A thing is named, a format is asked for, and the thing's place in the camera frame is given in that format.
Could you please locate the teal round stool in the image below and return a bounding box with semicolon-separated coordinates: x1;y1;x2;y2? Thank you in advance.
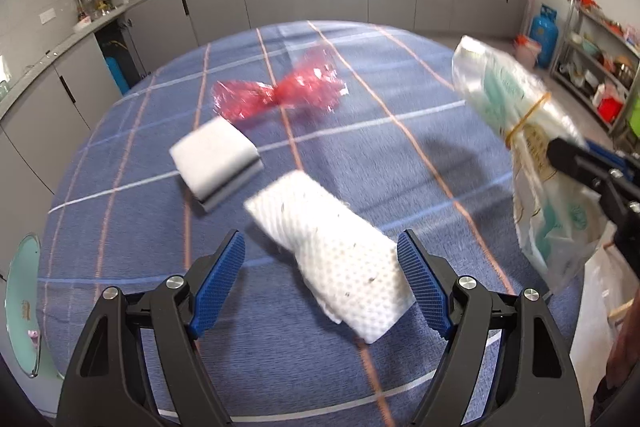
5;232;43;378

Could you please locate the white sponge grey backing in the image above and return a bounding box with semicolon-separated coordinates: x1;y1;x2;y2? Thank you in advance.
169;116;263;214

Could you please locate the person's right forearm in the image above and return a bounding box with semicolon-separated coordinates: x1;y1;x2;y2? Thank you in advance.
592;292;640;427

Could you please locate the blue water jug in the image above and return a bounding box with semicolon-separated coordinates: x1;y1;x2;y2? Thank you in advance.
106;57;130;95

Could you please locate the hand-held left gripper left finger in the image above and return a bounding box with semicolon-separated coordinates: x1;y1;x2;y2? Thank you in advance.
56;229;247;427

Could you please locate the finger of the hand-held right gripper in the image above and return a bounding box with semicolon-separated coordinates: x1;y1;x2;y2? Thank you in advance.
546;138;618;190
589;141;640;182

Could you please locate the red packet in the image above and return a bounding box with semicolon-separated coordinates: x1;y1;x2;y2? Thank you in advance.
597;84;626;122

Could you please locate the blue gas cylinder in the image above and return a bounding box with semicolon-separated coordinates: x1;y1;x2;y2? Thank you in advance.
530;3;560;68

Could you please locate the red cellophane wrapper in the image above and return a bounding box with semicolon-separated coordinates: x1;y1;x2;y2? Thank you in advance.
211;46;349;130

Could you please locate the metal storage shelf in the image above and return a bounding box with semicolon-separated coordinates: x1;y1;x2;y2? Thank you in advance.
550;0;640;148

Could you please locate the blue plaid tablecloth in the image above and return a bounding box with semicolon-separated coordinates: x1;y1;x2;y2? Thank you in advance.
37;21;583;427

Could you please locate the clear plastic bag green print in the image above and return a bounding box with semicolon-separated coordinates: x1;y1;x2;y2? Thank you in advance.
451;35;608;295

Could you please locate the red and white plastic bag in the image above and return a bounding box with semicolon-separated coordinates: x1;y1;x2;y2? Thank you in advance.
514;34;543;68

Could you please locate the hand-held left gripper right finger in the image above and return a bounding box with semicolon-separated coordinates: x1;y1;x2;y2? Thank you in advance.
396;229;586;427

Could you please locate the white mesh cloth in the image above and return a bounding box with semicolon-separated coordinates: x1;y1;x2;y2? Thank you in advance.
243;170;417;345

